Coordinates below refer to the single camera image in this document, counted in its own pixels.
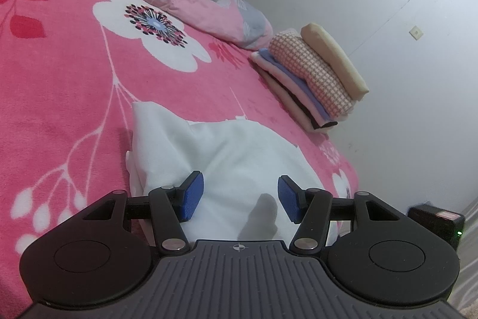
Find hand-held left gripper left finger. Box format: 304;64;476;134
80;171;205;255

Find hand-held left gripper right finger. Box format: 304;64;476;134
277;175;400;255

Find white button shirt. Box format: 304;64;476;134
125;101;331;242

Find black folded garment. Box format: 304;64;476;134
287;98;338;130

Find pale pink folded garment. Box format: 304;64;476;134
251;52;320;135

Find lilac folded garment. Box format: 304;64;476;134
258;48;330;120

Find pink checked knit garment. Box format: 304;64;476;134
269;33;354;118

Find beige folded garment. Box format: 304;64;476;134
301;23;370;100

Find pink floral bed blanket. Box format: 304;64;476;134
0;0;360;305

